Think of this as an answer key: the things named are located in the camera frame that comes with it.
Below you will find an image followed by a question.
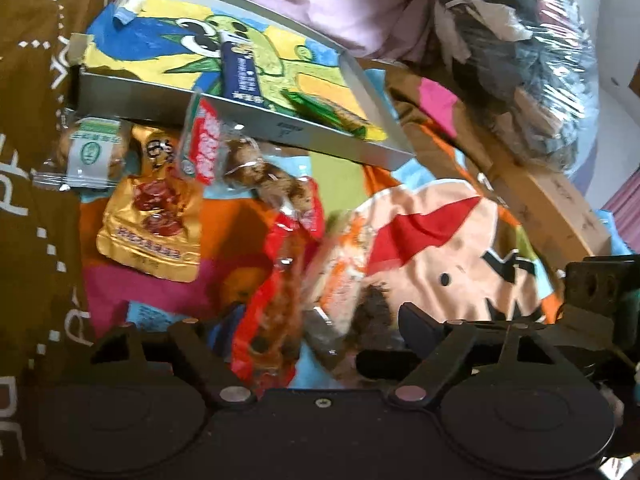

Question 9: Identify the red snack packet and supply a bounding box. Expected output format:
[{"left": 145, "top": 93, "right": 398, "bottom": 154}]
[{"left": 230, "top": 210, "right": 326, "bottom": 396}]

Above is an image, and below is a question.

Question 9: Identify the pink curtain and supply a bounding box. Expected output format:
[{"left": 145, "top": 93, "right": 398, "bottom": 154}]
[{"left": 602, "top": 160, "right": 640, "bottom": 256}]

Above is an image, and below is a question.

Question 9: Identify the blue snack packet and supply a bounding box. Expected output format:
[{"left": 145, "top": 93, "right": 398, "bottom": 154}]
[{"left": 220, "top": 40, "right": 266, "bottom": 106}]

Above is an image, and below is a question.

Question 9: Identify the green snack packet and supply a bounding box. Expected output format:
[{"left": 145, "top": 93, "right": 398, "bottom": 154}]
[{"left": 282, "top": 87, "right": 371, "bottom": 136}]

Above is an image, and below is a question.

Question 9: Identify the clear packet with red label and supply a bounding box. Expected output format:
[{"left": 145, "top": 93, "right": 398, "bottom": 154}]
[{"left": 177, "top": 92, "right": 326, "bottom": 231}]

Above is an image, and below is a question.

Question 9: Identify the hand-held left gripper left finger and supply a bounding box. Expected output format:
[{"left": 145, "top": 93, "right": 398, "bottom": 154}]
[{"left": 90, "top": 317, "right": 253, "bottom": 406}]

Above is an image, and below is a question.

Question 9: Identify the brown cardboard box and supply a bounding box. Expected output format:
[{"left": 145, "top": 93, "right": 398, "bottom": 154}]
[{"left": 475, "top": 85, "right": 613, "bottom": 261}]

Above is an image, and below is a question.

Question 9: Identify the brown PF patterned bag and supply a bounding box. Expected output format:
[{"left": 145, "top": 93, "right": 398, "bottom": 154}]
[{"left": 0, "top": 0, "right": 136, "bottom": 461}]

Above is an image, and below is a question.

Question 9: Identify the gold snack packet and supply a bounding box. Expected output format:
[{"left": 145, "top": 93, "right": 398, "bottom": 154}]
[{"left": 95, "top": 125, "right": 203, "bottom": 283}]

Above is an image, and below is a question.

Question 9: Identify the clear plastic bag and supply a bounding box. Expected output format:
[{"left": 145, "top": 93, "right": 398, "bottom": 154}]
[{"left": 430, "top": 0, "right": 601, "bottom": 176}]

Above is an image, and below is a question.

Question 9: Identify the colourful cartoon drawing sheet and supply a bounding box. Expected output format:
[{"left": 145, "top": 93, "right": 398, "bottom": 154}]
[{"left": 82, "top": 0, "right": 388, "bottom": 143}]

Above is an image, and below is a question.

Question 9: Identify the printed blanket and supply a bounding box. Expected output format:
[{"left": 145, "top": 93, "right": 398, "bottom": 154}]
[{"left": 75, "top": 60, "right": 626, "bottom": 396}]

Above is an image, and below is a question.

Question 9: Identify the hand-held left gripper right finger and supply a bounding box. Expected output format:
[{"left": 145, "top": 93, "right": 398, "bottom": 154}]
[{"left": 392, "top": 302, "right": 558, "bottom": 406}]

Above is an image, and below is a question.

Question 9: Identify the white green bun packet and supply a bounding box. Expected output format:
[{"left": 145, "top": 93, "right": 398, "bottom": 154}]
[{"left": 32, "top": 117, "right": 126, "bottom": 191}]

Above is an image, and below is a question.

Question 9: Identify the grey shallow cardboard box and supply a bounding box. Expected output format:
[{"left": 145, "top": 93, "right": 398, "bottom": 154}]
[{"left": 70, "top": 0, "right": 416, "bottom": 168}]

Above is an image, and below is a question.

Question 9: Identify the orange white snack packet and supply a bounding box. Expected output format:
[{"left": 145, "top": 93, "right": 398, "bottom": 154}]
[{"left": 300, "top": 210, "right": 401, "bottom": 371}]

